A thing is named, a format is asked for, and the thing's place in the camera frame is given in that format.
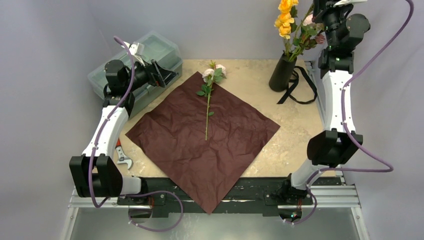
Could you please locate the black ribbon with gold lettering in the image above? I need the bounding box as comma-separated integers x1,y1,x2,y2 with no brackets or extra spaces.
276,65,319,106

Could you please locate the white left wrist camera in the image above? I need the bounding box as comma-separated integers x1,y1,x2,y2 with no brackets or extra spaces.
124,42,146,67

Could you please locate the translucent green plastic toolbox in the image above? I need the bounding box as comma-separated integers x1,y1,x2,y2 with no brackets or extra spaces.
87,31,184,118

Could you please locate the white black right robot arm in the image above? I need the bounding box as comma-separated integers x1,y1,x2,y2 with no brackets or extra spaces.
279,0,371,204

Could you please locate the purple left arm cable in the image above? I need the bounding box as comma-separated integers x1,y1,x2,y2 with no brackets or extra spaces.
87,36,184,233

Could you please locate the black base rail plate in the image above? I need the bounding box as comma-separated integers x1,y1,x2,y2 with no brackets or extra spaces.
82,177,343,219

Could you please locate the dark pink rose stem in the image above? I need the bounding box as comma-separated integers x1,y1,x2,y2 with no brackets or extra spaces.
288,3,326,62

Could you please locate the red-handled adjustable wrench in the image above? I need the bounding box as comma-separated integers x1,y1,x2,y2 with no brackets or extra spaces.
115,138,133,170

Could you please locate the black cylindrical vase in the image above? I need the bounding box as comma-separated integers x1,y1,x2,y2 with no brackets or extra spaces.
268,54,297,92

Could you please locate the yellow rose stem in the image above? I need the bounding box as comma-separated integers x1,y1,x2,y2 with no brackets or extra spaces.
274,0,299,62

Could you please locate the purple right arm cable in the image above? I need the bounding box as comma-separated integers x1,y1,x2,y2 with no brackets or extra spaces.
284,0,415,226

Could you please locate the flower bouquet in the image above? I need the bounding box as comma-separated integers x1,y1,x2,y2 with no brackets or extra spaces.
126,72,280,214

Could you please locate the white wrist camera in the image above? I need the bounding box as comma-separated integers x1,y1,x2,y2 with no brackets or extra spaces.
124,42,146,67
333,0,368,7

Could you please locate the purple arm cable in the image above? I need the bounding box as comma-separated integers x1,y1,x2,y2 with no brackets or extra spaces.
87,36,184,233
284,0,415,226

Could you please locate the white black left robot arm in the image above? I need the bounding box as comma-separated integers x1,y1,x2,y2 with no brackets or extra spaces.
69,59,178,205

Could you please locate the aluminium front frame rail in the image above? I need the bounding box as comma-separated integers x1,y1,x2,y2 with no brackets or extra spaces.
68,184,362,210

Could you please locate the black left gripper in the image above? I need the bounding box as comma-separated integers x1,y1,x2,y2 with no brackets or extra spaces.
124,56,178,92

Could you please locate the pale pink rose stem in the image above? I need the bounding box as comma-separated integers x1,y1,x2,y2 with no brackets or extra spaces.
196,60,227,140

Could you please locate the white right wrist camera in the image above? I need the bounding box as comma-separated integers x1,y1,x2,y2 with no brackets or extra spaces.
333,0,368,7

